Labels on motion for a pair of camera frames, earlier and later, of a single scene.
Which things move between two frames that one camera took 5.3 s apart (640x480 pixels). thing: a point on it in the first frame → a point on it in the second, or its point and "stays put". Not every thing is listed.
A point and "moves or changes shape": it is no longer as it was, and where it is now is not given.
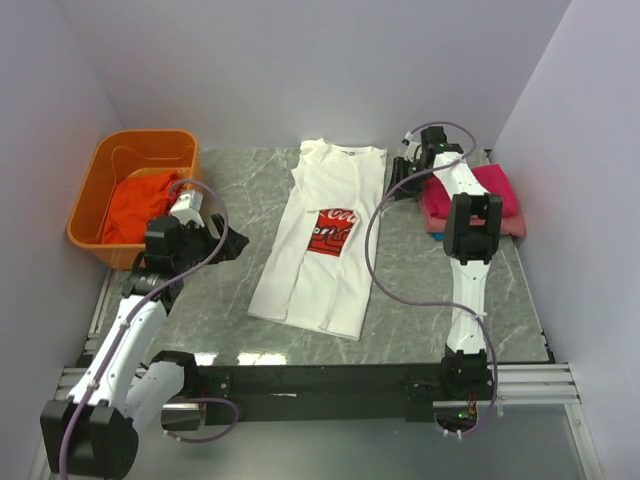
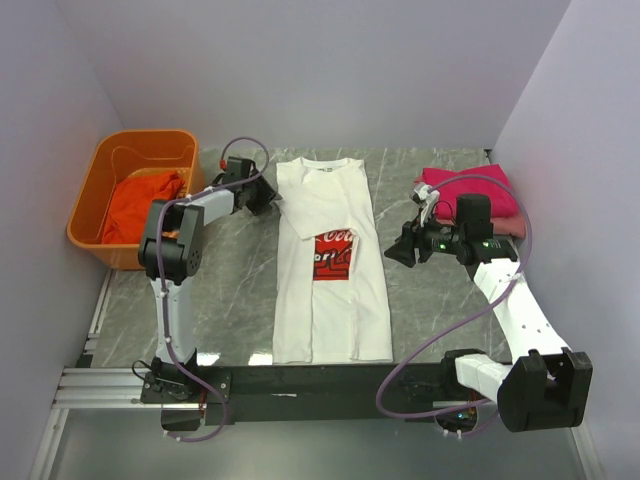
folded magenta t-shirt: x=437 y=201 stays put
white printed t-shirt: x=318 y=269 moves or changes shape
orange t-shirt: x=133 y=202 stays put
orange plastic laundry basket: x=114 y=155 stays put
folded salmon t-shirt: x=512 y=225 stays put
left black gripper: x=215 y=236 → x=260 y=192
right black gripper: x=405 y=175 → x=417 y=242
